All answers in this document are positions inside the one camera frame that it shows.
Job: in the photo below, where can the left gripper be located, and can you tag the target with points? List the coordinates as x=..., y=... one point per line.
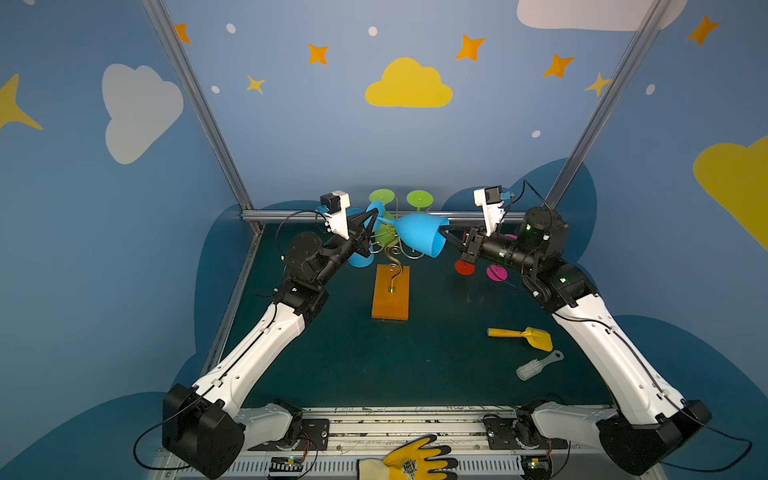
x=358, y=240

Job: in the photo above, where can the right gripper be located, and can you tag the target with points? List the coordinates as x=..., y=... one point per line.
x=471, y=245

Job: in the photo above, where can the blue wine glass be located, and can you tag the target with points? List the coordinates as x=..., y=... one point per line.
x=357, y=260
x=422, y=232

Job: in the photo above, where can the red wine glass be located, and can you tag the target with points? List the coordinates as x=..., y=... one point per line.
x=464, y=268

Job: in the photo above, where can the pink wine glass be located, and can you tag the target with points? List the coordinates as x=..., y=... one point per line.
x=497, y=273

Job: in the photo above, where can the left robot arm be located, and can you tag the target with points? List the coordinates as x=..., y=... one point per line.
x=202, y=424

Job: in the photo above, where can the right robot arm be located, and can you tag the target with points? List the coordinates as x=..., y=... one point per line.
x=650, y=419

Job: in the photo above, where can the left green wine glass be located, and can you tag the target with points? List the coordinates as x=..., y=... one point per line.
x=385, y=233

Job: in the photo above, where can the green wine glass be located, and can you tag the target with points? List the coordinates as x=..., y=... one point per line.
x=385, y=233
x=420, y=200

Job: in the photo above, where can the right green wine glass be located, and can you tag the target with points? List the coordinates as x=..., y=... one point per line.
x=420, y=200

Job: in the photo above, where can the orange wooden rack base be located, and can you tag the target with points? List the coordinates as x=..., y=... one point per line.
x=391, y=296

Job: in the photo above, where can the yellow toy shovel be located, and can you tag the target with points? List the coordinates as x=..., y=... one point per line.
x=536, y=338

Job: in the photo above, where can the white brush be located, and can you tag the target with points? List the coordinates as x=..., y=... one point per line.
x=534, y=367

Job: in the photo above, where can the yellow black work glove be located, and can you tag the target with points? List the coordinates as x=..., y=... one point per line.
x=420, y=459

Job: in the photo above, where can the left circuit board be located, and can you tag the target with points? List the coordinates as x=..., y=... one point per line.
x=286, y=465

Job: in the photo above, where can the circuit board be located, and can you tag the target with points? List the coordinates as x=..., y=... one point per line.
x=286, y=465
x=536, y=466

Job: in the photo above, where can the right circuit board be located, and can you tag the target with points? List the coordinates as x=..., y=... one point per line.
x=536, y=466

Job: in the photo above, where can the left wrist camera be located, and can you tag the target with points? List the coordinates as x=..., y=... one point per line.
x=335, y=205

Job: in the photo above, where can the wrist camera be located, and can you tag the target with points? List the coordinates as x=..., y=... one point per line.
x=491, y=200
x=335, y=205

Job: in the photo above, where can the gold wire glass rack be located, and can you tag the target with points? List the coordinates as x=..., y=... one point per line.
x=393, y=254

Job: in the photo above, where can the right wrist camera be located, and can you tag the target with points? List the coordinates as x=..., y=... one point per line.
x=491, y=200

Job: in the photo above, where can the aluminium frame rail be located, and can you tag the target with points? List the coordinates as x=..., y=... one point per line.
x=266, y=216

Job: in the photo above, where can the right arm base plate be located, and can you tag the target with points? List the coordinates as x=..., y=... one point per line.
x=508, y=433

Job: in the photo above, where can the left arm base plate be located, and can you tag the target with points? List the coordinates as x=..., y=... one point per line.
x=312, y=433

